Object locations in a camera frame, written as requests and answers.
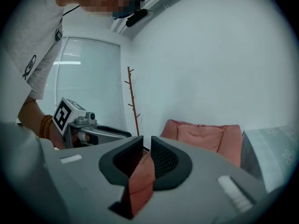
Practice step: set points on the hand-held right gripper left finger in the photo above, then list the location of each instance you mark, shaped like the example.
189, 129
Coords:
81, 171

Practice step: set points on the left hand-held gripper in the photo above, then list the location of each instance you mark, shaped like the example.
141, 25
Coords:
63, 115

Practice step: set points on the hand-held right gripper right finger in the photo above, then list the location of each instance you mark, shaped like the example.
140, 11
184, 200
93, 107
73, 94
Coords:
205, 183

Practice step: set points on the pink cushioned chair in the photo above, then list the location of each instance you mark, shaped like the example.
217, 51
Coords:
198, 136

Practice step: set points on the person's left forearm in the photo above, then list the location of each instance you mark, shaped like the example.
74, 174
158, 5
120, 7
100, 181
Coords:
30, 115

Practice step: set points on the person's left hand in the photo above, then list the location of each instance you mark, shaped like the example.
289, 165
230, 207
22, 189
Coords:
57, 139

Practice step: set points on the wooden coat rack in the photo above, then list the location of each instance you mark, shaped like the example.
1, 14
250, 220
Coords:
133, 106

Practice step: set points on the light blue cloth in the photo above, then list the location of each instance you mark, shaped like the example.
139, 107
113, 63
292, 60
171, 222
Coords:
275, 153

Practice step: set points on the person's grey printed t-shirt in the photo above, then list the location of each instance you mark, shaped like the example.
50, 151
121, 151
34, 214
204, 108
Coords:
28, 43

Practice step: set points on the black head-mounted camera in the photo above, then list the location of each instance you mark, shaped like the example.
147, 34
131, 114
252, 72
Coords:
136, 17

